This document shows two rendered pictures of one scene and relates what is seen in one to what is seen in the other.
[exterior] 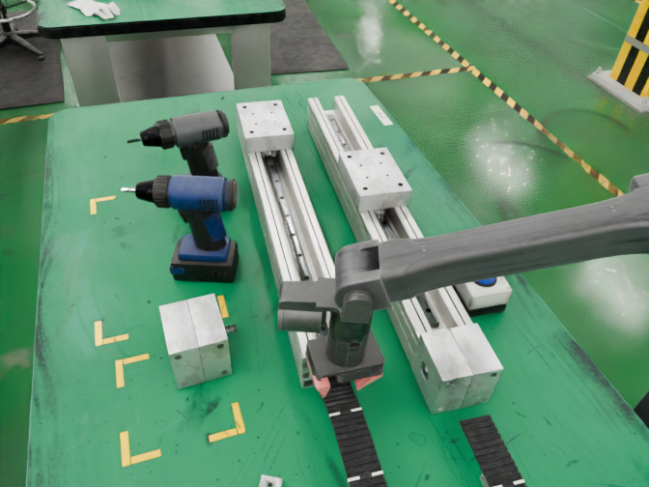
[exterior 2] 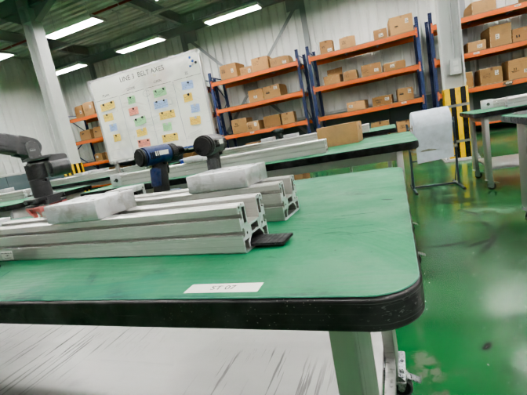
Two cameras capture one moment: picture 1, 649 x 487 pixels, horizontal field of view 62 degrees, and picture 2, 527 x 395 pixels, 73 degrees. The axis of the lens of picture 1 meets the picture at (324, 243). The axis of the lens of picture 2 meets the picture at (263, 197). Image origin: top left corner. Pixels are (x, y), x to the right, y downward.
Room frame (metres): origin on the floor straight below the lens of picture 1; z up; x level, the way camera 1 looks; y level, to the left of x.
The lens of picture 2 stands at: (1.77, -0.42, 0.97)
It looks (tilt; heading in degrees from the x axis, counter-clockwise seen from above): 10 degrees down; 133
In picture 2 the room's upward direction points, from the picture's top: 11 degrees counter-clockwise
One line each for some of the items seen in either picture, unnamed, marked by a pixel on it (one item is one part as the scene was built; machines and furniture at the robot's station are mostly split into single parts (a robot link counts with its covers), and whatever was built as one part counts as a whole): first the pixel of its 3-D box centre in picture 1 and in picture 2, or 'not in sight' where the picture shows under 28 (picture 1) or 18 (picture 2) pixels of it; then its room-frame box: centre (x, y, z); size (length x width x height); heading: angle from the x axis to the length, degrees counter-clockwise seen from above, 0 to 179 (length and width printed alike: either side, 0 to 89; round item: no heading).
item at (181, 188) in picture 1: (184, 226); (170, 176); (0.74, 0.26, 0.89); 0.20 x 0.08 x 0.22; 92
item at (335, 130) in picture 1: (370, 201); (98, 233); (0.94, -0.09, 0.82); 0.80 x 0.10 x 0.09; 17
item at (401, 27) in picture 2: not in sight; (366, 90); (-2.55, 9.18, 1.59); 2.83 x 0.98 x 3.17; 21
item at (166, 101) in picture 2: not in sight; (161, 152); (-1.88, 1.98, 0.97); 1.50 x 0.50 x 1.95; 21
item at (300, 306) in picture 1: (323, 299); (45, 159); (0.47, 0.00, 1.02); 0.12 x 0.09 x 0.12; 91
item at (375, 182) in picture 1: (372, 183); (92, 211); (0.94, -0.09, 0.87); 0.16 x 0.11 x 0.07; 17
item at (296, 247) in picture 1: (284, 212); (154, 210); (0.89, 0.09, 0.82); 0.80 x 0.10 x 0.09; 17
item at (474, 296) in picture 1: (475, 289); not in sight; (0.71, -0.29, 0.81); 0.10 x 0.08 x 0.06; 107
